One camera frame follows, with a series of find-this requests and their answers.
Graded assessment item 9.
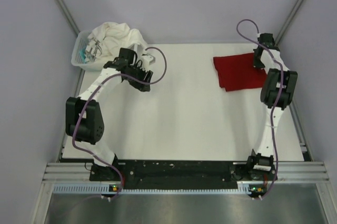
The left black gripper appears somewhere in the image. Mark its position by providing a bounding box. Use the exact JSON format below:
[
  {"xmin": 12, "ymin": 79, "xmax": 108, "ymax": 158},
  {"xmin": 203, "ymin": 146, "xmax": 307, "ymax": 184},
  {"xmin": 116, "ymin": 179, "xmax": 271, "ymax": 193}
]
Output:
[{"xmin": 125, "ymin": 63, "xmax": 152, "ymax": 92}]

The red t shirt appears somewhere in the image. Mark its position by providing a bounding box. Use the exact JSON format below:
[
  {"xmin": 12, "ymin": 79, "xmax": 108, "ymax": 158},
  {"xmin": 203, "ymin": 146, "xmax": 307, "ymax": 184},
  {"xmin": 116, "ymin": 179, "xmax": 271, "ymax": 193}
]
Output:
[{"xmin": 213, "ymin": 53, "xmax": 267, "ymax": 92}]

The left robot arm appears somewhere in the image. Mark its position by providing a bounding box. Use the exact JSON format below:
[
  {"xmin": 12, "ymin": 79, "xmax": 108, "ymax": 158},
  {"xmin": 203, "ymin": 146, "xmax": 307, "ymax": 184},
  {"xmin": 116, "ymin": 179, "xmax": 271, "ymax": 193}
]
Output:
[{"xmin": 66, "ymin": 48, "xmax": 155, "ymax": 180}]

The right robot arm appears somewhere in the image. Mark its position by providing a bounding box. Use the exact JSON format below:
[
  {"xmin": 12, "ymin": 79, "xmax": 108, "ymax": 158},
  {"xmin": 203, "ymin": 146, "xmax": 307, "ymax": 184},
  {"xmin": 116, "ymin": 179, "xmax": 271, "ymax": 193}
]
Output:
[{"xmin": 245, "ymin": 33, "xmax": 298, "ymax": 180}]

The white t shirt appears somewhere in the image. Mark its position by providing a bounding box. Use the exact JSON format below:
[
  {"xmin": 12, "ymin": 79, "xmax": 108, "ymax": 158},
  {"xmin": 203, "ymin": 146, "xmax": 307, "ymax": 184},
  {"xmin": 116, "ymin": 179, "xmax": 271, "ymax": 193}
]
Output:
[{"xmin": 83, "ymin": 22, "xmax": 148, "ymax": 63}]

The teal garment in basket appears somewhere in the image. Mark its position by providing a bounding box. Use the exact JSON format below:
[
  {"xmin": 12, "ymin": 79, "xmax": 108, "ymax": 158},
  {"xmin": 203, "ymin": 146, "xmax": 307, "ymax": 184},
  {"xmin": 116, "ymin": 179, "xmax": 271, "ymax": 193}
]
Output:
[{"xmin": 78, "ymin": 48, "xmax": 90, "ymax": 64}]

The white plastic basket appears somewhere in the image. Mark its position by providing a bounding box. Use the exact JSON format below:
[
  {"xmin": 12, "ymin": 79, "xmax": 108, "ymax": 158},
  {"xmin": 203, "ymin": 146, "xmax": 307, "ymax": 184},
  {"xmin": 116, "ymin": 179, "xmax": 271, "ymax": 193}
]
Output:
[{"xmin": 71, "ymin": 31, "xmax": 114, "ymax": 71}]

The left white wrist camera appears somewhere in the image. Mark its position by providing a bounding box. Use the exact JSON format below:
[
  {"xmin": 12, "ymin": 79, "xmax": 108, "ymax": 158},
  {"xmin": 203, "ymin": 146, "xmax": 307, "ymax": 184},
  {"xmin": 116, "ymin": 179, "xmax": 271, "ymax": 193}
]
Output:
[{"xmin": 140, "ymin": 54, "xmax": 155, "ymax": 68}]

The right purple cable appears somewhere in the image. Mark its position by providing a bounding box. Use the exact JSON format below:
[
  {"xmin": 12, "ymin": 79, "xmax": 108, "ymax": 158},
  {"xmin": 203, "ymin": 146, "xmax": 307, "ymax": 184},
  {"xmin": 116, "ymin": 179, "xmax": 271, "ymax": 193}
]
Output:
[{"xmin": 236, "ymin": 19, "xmax": 285, "ymax": 200}]

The purple cable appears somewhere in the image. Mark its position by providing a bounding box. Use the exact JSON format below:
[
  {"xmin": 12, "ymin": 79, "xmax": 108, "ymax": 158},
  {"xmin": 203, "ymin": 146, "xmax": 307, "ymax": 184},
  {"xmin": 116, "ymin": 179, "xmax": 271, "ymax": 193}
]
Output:
[
  {"xmin": 72, "ymin": 47, "xmax": 167, "ymax": 198},
  {"xmin": 236, "ymin": 19, "xmax": 285, "ymax": 200}
]

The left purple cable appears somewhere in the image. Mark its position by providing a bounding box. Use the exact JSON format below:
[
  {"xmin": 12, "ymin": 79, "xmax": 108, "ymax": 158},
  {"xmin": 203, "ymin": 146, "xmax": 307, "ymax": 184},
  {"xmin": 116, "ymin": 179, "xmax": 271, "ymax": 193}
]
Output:
[{"xmin": 72, "ymin": 47, "xmax": 167, "ymax": 198}]

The right aluminium corner post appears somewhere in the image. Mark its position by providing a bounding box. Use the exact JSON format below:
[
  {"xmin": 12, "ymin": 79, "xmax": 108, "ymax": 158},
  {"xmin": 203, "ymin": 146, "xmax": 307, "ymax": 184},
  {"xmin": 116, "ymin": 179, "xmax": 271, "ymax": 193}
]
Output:
[{"xmin": 275, "ymin": 0, "xmax": 306, "ymax": 45}]

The aluminium corner post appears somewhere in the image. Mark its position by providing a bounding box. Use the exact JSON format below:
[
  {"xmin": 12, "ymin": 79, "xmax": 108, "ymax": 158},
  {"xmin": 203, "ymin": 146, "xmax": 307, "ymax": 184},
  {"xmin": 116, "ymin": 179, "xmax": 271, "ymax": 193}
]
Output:
[
  {"xmin": 54, "ymin": 0, "xmax": 80, "ymax": 36},
  {"xmin": 275, "ymin": 0, "xmax": 306, "ymax": 45}
]

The left aluminium corner post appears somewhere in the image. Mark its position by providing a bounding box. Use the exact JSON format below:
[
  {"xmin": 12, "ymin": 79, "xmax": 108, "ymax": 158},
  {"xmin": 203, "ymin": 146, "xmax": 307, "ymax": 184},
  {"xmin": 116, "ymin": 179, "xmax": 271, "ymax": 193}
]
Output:
[{"xmin": 54, "ymin": 0, "xmax": 80, "ymax": 36}]

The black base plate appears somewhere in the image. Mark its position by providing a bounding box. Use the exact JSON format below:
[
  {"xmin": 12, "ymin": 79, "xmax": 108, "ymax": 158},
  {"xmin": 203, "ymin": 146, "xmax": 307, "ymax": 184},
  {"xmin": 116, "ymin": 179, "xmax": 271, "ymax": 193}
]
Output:
[{"xmin": 90, "ymin": 159, "xmax": 276, "ymax": 190}]

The grey slotted cable duct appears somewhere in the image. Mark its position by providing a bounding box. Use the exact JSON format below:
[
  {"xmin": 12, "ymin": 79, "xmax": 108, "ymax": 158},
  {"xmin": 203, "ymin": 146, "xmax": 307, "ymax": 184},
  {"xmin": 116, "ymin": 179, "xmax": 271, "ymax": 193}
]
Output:
[{"xmin": 53, "ymin": 184, "xmax": 264, "ymax": 194}]

